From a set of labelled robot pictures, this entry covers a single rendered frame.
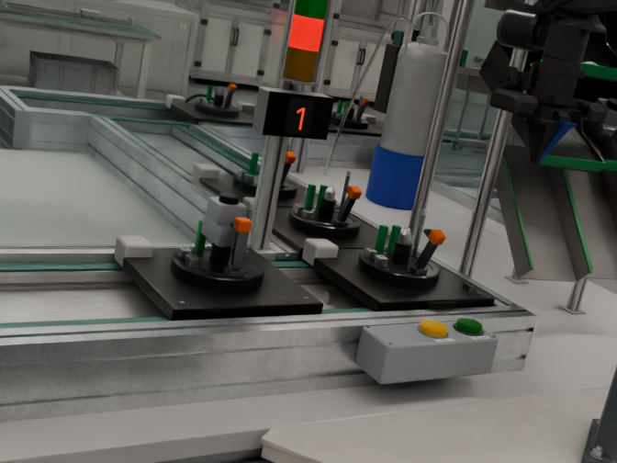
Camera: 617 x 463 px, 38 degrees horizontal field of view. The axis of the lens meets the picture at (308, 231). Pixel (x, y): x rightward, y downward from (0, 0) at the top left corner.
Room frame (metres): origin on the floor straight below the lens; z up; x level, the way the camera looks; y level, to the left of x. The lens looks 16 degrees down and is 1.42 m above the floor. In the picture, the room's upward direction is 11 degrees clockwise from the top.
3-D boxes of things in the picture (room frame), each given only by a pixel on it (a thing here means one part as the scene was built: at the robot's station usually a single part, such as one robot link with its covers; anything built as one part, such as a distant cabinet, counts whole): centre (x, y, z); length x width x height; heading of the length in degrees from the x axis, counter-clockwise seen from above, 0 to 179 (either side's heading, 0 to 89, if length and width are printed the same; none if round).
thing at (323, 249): (1.46, -0.16, 1.01); 0.24 x 0.24 x 0.13; 34
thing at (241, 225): (1.24, 0.10, 1.04); 0.04 x 0.02 x 0.08; 34
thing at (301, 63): (1.45, 0.06, 1.28); 0.05 x 0.05 x 0.05
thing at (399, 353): (1.24, -0.21, 0.93); 0.21 x 0.07 x 0.06; 124
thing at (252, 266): (1.27, 0.12, 0.98); 0.14 x 0.14 x 0.02
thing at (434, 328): (1.24, -0.21, 0.96); 0.04 x 0.04 x 0.02
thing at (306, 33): (1.45, 0.06, 1.33); 0.05 x 0.05 x 0.05
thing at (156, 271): (1.27, 0.12, 0.96); 0.24 x 0.24 x 0.02; 34
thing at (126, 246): (1.30, 0.26, 0.97); 0.05 x 0.05 x 0.04; 34
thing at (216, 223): (1.28, 0.13, 1.06); 0.08 x 0.04 x 0.07; 34
